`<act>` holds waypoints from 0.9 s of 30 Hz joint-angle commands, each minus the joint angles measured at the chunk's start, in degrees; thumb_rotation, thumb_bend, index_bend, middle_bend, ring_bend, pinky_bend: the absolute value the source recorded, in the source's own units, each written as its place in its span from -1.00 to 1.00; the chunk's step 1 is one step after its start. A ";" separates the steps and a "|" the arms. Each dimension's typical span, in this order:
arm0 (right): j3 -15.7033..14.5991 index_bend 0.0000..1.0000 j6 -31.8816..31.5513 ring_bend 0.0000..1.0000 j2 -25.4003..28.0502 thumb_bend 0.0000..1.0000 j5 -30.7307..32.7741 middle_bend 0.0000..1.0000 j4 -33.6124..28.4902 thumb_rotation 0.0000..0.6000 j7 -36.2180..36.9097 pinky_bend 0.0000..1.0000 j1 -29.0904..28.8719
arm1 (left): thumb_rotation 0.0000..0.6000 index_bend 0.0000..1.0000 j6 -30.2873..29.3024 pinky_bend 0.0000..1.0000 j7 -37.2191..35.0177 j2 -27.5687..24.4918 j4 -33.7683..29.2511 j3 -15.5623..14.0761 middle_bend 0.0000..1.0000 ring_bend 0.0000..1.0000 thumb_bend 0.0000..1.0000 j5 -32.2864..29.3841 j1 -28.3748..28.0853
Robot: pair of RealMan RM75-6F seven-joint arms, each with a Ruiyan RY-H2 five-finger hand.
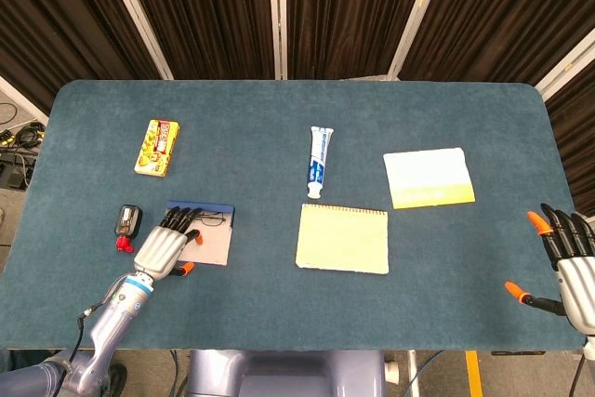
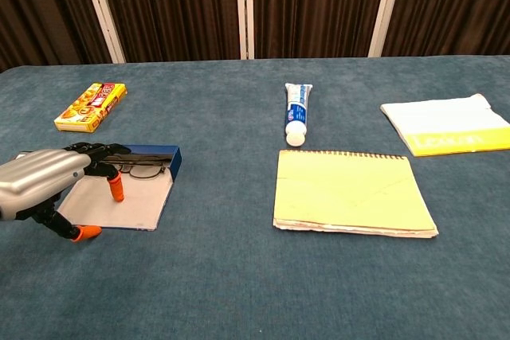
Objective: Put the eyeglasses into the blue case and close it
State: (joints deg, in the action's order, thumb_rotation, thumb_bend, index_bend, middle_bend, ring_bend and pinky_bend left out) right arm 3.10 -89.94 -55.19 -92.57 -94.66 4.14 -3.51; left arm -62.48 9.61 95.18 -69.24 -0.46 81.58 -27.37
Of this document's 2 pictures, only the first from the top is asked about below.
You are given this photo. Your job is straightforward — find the white double screen frame post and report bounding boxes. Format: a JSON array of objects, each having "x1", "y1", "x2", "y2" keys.
[{"x1": 268, "y1": 0, "x2": 288, "y2": 81}]

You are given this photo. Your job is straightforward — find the dark brown curtain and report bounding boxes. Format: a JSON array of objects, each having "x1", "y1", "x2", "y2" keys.
[{"x1": 0, "y1": 0, "x2": 595, "y2": 217}]

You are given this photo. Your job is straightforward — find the yellow food box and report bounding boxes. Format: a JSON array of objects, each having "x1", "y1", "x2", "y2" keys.
[{"x1": 133, "y1": 118, "x2": 181, "y2": 179}]

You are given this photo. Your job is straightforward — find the black foot pedal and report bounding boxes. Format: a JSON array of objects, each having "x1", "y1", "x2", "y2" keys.
[{"x1": 0, "y1": 157, "x2": 32, "y2": 190}]

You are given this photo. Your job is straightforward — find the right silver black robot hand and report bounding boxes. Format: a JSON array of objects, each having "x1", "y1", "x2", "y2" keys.
[{"x1": 504, "y1": 203, "x2": 595, "y2": 337}]

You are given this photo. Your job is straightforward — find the blue cable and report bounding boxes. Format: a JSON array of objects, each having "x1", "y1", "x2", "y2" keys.
[
  {"x1": 168, "y1": 349, "x2": 185, "y2": 397},
  {"x1": 408, "y1": 349, "x2": 447, "y2": 397}
]

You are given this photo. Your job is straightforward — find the black shoe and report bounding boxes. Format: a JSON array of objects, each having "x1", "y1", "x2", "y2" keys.
[{"x1": 107, "y1": 363, "x2": 127, "y2": 394}]

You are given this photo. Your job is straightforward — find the lilac robot torso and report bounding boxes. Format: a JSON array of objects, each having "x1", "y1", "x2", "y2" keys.
[{"x1": 185, "y1": 349, "x2": 388, "y2": 397}]

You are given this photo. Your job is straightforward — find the white blue toothpaste tube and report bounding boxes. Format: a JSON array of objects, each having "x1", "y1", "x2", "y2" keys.
[{"x1": 306, "y1": 126, "x2": 336, "y2": 200}]

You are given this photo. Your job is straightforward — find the black yellow floor cables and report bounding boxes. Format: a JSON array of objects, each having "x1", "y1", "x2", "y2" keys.
[{"x1": 0, "y1": 121, "x2": 47, "y2": 150}]

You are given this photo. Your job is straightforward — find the yellow spiral notebook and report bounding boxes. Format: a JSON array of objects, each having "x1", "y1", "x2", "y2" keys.
[{"x1": 295, "y1": 203, "x2": 390, "y2": 275}]

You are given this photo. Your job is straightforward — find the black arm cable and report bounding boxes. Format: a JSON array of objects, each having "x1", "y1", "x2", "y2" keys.
[{"x1": 68, "y1": 294, "x2": 117, "y2": 365}]

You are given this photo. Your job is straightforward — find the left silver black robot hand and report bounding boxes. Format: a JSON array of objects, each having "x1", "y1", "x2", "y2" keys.
[{"x1": 133, "y1": 206, "x2": 205, "y2": 282}]

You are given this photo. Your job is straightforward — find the blue felt table cover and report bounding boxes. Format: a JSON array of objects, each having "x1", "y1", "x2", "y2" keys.
[{"x1": 0, "y1": 79, "x2": 587, "y2": 352}]

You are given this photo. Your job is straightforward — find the white and yellow booklet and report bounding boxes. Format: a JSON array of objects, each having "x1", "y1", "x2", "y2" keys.
[{"x1": 382, "y1": 147, "x2": 477, "y2": 210}]

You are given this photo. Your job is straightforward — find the black bottle with red cap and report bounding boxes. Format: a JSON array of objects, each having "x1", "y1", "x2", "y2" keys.
[{"x1": 113, "y1": 204, "x2": 144, "y2": 253}]

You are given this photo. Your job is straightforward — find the yellow floor tape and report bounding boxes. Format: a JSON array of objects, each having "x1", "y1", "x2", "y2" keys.
[{"x1": 464, "y1": 350, "x2": 483, "y2": 397}]

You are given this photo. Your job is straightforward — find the white table leg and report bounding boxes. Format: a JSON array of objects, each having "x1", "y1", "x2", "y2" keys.
[{"x1": 406, "y1": 349, "x2": 421, "y2": 397}]

